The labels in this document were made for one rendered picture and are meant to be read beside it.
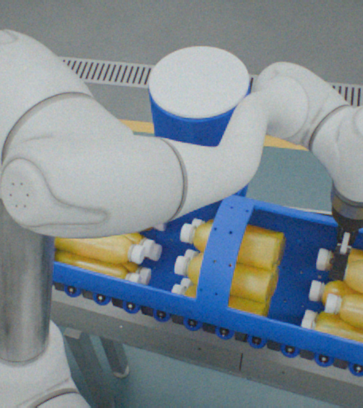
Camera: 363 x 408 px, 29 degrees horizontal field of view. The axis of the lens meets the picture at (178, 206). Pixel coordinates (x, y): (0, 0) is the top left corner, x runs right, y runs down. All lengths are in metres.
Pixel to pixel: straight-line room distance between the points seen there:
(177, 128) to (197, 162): 1.13
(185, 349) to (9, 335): 0.67
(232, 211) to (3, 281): 0.58
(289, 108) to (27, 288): 0.49
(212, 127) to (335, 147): 0.81
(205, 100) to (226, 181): 1.08
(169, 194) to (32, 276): 0.32
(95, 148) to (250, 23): 3.09
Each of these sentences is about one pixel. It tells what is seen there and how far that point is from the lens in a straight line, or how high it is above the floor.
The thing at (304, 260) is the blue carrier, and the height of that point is 1.00.
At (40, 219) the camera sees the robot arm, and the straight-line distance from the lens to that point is 0.68.
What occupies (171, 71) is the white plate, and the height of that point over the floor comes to 1.04.
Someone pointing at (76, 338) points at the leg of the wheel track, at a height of 0.63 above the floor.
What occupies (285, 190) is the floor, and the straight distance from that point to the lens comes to 3.01.
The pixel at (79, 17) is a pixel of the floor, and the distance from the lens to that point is 3.90.
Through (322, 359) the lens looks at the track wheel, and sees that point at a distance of 1.58.
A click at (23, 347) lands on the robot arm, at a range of 1.14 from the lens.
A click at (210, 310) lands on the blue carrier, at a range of 1.44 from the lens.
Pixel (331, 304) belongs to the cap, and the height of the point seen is 1.13.
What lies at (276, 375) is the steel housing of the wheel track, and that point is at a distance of 1.67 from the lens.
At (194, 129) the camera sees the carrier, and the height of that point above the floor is 0.99.
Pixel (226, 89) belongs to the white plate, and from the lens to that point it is 1.93.
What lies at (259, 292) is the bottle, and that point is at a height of 1.13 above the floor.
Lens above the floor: 2.40
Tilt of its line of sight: 54 degrees down
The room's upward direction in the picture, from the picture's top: 6 degrees counter-clockwise
